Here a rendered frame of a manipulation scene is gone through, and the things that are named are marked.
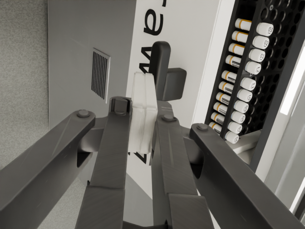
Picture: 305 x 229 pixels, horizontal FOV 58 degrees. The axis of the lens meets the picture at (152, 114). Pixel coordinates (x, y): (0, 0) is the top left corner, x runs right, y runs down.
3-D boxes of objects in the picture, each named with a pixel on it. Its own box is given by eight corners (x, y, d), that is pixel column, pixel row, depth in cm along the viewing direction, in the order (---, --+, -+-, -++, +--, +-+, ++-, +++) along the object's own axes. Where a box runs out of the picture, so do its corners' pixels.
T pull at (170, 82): (139, 123, 25) (148, 130, 24) (151, 39, 22) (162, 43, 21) (169, 116, 27) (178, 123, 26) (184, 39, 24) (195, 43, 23)
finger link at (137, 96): (137, 154, 16) (125, 152, 16) (139, 107, 23) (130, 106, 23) (144, 107, 15) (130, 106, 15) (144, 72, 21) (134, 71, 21)
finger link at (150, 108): (144, 107, 15) (158, 109, 15) (144, 72, 21) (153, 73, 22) (137, 154, 16) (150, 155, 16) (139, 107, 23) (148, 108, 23)
